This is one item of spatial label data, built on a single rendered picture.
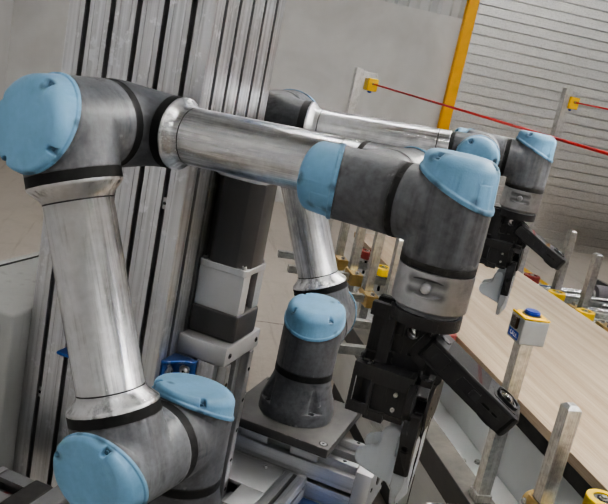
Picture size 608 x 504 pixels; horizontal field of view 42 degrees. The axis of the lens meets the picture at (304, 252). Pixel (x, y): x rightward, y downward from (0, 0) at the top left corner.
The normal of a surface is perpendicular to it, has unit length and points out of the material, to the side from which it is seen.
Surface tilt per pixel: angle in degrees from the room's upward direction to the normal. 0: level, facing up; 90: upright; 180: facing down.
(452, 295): 90
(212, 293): 90
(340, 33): 90
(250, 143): 70
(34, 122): 83
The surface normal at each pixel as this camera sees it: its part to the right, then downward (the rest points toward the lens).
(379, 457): -0.37, 0.21
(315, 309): 0.16, -0.92
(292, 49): 0.15, 0.27
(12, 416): 0.92, 0.26
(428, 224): -0.58, 0.18
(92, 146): 0.69, -0.06
